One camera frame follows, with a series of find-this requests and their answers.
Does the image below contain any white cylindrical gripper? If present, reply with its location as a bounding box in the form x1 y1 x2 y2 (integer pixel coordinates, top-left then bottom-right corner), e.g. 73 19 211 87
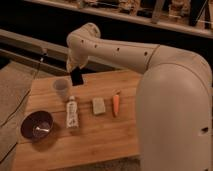
66 50 88 73

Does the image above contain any black rectangular eraser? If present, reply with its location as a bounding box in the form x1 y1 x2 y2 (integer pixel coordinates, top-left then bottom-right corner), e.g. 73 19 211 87
70 67 84 86

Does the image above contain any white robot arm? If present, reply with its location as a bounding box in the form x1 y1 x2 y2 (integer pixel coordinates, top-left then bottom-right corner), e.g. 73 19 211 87
67 23 213 171

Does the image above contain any beige sponge block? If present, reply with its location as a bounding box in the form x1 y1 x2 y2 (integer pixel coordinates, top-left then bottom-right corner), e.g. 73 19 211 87
92 98 106 115

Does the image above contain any orange toy carrot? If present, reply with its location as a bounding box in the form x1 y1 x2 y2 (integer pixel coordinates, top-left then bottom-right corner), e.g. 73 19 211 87
112 91 121 117

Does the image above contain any white squeeze tube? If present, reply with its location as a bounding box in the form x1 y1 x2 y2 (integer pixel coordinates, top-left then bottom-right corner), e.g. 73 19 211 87
66 96 79 129

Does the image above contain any dark purple bowl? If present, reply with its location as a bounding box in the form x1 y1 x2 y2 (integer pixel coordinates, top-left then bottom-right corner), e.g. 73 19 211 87
20 111 53 141

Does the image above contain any small white spoon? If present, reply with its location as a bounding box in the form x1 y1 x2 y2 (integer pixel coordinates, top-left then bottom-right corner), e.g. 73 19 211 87
36 127 50 133

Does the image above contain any wooden shelf with clutter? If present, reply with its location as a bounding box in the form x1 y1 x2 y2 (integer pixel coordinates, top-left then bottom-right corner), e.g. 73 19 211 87
25 0 213 39

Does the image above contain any black cable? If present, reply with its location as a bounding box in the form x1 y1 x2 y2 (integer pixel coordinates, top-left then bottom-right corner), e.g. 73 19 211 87
0 51 47 164

